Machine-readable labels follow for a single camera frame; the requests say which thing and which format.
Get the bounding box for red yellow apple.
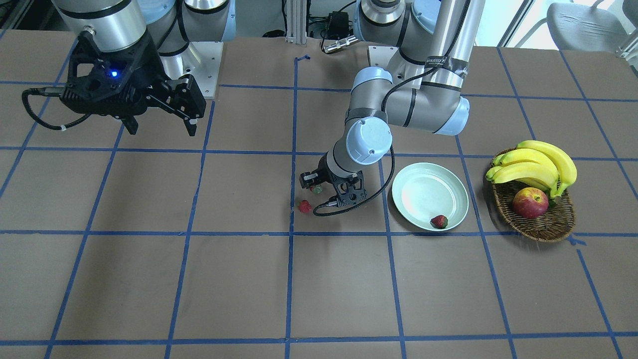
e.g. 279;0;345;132
512;187;549;219

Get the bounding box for yellow banana bunch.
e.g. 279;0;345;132
485;140;578;198

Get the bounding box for aluminium frame post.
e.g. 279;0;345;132
284;0;308;47

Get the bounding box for grey office chair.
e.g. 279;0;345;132
546;2;629;53

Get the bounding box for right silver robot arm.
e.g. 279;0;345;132
53;0;236;137

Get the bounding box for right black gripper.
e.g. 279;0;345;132
115;55;206;137

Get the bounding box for black power adapter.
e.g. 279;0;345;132
326;11;349;39

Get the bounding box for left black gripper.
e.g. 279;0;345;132
299;155;344;194

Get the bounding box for brown wicker basket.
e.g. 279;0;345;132
490;148;577;243

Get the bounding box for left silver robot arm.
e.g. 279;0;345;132
300;0;484;188

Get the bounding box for light green plate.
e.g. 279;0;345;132
390;162;470;231

